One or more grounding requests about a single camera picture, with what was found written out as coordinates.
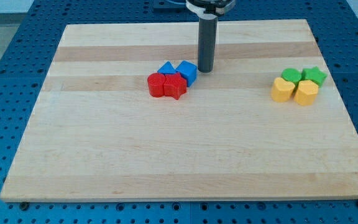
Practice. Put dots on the blue cube block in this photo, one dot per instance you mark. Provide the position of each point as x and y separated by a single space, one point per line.
188 71

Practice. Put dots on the blue triangle block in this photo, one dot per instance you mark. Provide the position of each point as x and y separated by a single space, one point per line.
167 69

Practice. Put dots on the light wooden board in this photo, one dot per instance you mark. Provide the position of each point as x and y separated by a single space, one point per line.
96 135

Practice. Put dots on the red star block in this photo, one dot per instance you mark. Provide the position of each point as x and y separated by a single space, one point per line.
175 85

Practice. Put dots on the red cylinder block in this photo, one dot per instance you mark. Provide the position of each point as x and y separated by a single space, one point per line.
156 84

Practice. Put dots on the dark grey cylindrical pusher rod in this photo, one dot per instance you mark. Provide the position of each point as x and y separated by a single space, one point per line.
206 44

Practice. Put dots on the yellow heart block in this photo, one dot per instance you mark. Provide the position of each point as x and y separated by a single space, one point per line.
282 90

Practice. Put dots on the green cylinder block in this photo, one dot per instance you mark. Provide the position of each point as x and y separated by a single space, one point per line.
292 75

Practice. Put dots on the yellow hexagon block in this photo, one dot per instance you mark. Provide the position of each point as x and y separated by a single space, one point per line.
306 93

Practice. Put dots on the green star block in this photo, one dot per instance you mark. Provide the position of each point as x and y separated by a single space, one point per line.
315 75

